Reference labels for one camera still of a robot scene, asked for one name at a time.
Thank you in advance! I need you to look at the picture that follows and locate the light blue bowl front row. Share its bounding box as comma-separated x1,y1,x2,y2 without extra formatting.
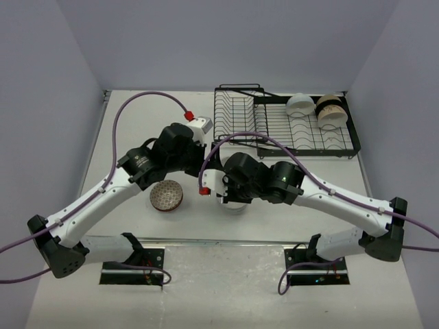
220,202,247,215

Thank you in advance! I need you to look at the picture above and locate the brown patterned ceramic bowl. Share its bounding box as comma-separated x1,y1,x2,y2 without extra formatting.
150,180,184,212

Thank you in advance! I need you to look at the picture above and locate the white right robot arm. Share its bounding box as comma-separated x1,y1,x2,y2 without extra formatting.
223,152,407,269

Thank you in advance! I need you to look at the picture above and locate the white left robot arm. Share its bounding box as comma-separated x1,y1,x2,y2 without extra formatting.
27,117,213,278

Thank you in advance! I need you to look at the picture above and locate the white bowl back row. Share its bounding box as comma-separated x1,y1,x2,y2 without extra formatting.
285,93,316,118

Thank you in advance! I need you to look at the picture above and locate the beige bowl middle row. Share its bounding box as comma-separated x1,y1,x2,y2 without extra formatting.
317,105,348,130

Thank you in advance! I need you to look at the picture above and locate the beige bowl row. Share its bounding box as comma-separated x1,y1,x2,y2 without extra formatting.
316,94,342,109
317,105,348,130

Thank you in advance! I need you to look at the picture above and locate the beige bowl back row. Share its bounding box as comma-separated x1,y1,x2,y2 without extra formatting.
316,94,342,109

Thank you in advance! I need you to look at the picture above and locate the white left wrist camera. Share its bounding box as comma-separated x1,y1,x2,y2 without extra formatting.
187,117,213,144

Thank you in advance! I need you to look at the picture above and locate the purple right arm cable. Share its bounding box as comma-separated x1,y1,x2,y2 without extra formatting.
198,131,439,296

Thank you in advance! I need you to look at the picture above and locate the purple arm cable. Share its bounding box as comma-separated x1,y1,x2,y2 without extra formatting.
0,90,195,286
198,131,439,296

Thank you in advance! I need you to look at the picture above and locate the black wire dish rack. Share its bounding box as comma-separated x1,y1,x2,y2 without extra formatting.
213,84,361,158

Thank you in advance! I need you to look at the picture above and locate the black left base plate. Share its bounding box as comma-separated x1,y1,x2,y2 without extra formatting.
99,247,169,287

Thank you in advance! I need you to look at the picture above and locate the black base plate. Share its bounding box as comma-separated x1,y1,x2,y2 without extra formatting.
99,247,169,287
284,245,351,287

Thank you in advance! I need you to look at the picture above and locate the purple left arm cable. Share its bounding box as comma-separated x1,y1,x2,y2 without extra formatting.
0,90,195,286

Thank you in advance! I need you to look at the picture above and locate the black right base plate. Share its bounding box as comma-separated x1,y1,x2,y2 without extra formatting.
284,245,351,287

